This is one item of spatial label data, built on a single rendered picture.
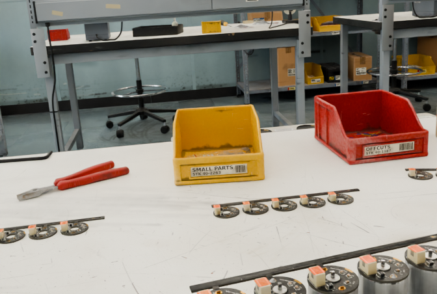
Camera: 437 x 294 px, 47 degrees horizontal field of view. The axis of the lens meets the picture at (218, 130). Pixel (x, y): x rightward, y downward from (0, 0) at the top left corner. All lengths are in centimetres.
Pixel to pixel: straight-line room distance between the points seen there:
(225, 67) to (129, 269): 436
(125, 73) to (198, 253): 431
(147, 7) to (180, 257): 216
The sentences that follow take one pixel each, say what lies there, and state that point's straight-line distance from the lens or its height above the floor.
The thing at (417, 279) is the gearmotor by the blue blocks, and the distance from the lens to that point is 29.
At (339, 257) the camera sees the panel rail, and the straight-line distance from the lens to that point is 28.
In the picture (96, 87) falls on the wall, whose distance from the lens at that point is 474.
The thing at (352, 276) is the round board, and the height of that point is 81.
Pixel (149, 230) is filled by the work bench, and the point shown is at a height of 75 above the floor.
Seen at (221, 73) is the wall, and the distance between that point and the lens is 473.
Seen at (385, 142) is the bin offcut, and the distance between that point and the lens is 62.
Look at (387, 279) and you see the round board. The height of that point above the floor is 81.
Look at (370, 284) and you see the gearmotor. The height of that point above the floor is 81.
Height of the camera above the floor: 95
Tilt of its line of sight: 15 degrees down
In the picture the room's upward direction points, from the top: 4 degrees counter-clockwise
